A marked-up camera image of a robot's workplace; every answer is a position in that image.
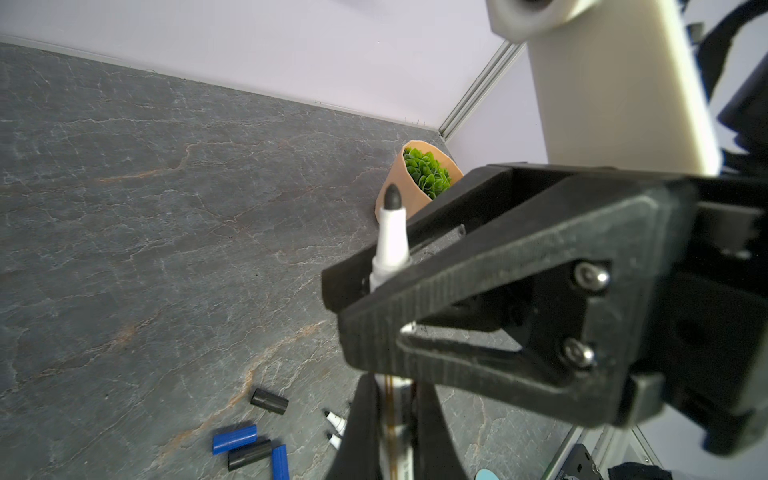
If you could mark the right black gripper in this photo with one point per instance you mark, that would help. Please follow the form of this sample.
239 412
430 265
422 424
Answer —
691 259

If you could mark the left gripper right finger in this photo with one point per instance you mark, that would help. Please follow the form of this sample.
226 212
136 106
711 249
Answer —
435 456

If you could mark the blue pen cap upper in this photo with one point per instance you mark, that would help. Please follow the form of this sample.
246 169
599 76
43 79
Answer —
227 441

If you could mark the blue pen cap right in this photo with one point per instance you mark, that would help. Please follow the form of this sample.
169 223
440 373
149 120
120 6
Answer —
279 463

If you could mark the white marker pen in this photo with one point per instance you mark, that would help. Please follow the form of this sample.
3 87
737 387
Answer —
395 393
334 440
339 423

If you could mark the light blue garden trowel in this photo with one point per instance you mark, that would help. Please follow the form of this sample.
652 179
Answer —
485 474

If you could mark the blue pen cap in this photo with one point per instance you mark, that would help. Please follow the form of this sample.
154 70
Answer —
279 463
227 441

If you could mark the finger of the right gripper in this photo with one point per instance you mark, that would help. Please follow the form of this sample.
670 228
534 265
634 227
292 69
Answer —
522 309
479 197

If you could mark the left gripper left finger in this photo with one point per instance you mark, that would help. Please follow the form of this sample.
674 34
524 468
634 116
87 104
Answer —
358 457

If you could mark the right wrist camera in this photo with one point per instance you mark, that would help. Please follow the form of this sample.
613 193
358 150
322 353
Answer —
616 84

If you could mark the potted green plant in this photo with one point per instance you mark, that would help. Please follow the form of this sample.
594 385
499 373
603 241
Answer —
421 172

